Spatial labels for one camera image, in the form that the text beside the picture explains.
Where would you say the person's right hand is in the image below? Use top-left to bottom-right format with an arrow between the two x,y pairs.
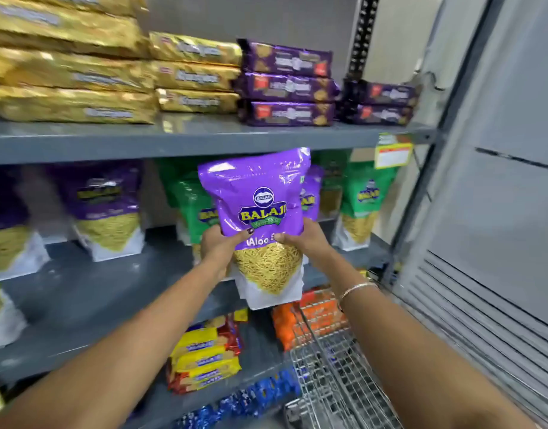
273,218 -> 334,276

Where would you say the person's left hand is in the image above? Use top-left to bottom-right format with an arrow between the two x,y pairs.
200,225 -> 256,280

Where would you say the purple snack bag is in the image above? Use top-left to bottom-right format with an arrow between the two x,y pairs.
54,162 -> 146,263
0,172 -> 51,282
197,147 -> 311,311
301,164 -> 324,224

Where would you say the person's left forearm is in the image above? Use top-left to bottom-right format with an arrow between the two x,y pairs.
0,260 -> 233,429

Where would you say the person's right forearm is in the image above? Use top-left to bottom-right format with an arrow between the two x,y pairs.
307,255 -> 540,429

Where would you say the stack of orange packets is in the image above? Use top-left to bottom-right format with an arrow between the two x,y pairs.
271,287 -> 351,352

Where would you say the purple biscuit packet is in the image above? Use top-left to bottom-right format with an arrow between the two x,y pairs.
235,71 -> 342,103
237,100 -> 336,127
338,104 -> 414,127
343,79 -> 420,107
237,38 -> 334,78

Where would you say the stack of yellow red packets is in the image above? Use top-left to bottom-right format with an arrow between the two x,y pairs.
166,307 -> 249,394

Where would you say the yellow shelf price label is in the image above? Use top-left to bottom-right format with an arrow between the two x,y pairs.
374,133 -> 413,170

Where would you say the grey metal shelving unit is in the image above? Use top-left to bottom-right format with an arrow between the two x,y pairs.
0,0 -> 441,429

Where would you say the row of blue packets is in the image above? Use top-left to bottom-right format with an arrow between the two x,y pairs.
173,365 -> 302,429

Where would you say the white refrigerator cabinet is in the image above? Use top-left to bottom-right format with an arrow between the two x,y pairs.
388,0 -> 548,429

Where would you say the black perforated shelf upright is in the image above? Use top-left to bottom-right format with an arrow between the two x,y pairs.
346,0 -> 380,82

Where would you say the stack of gold biscuit packets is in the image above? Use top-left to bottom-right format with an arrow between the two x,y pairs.
0,0 -> 243,126

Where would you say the thin metal bracelet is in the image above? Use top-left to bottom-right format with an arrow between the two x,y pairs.
337,281 -> 380,311

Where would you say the wire shopping cart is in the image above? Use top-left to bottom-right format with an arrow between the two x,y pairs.
282,286 -> 405,429

